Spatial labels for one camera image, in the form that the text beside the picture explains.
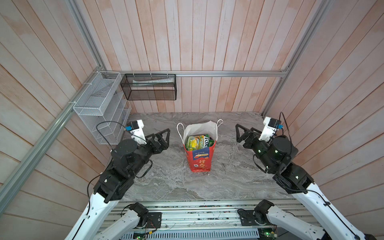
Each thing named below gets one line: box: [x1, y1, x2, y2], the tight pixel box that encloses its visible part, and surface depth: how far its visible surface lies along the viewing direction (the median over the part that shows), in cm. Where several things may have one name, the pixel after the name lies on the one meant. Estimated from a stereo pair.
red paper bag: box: [177, 119, 224, 173], surface depth 83 cm
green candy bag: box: [185, 134, 215, 152], surface depth 83 cm
